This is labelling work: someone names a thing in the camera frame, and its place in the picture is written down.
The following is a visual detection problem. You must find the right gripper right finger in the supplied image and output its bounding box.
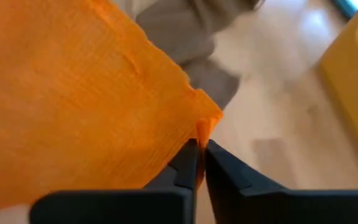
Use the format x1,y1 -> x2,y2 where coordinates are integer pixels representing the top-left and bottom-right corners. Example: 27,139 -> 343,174
204,139 -> 358,224

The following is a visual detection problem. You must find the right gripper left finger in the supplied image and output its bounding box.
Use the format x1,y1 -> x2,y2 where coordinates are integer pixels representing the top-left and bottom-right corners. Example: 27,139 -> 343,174
29,139 -> 200,224

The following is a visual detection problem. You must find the orange elastic bandage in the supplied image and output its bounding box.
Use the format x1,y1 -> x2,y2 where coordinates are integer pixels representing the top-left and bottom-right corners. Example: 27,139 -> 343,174
0,0 -> 224,216

